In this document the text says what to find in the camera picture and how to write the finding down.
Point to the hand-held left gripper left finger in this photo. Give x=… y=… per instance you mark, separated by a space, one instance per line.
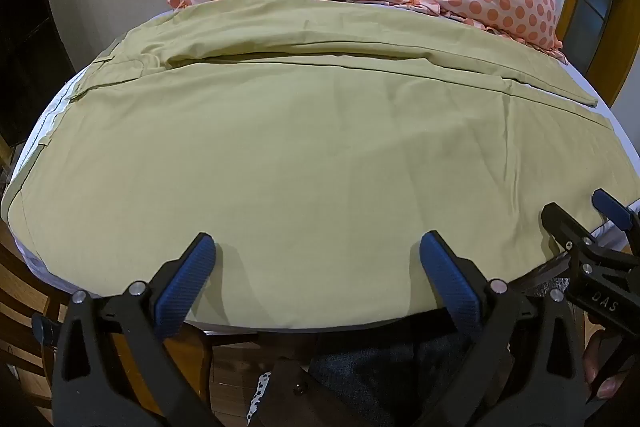
x=186 y=284

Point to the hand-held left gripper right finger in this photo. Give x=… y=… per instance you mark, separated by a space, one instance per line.
x=449 y=284

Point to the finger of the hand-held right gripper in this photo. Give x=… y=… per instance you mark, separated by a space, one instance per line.
x=567 y=224
x=611 y=209

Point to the khaki pants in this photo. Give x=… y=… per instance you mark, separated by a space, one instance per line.
x=310 y=167

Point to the person's right hand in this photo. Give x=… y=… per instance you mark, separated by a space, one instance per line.
x=597 y=357

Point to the person's dark grey clothing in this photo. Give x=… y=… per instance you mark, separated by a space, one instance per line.
x=390 y=382

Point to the white dotted cloth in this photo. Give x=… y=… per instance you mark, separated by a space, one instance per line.
x=259 y=391

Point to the white bed sheet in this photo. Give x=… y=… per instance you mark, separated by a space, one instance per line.
x=47 y=119

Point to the dark cabinet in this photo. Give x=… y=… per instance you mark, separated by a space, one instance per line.
x=27 y=57

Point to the wooden bed frame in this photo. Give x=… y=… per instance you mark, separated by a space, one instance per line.
x=185 y=359

